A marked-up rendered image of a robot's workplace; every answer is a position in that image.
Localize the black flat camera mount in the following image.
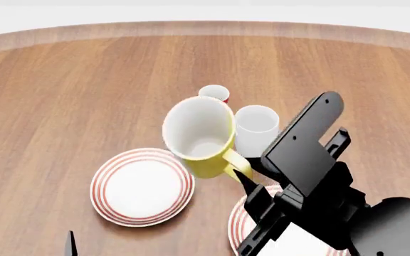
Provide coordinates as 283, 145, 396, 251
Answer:
261, 90, 345, 198

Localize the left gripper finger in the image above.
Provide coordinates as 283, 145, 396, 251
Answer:
65, 230, 78, 256

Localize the small red and white cup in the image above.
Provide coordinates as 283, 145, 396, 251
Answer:
198, 84, 231, 105

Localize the red striped white plate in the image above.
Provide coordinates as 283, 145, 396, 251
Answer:
90, 147, 196, 228
227, 183, 338, 256

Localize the yellow and white mug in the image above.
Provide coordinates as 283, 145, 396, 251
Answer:
162, 95, 254, 180

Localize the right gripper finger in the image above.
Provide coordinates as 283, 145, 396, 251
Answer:
244, 156, 285, 188
232, 169, 275, 224

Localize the plain white cup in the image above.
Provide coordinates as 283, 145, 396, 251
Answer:
233, 105, 281, 159

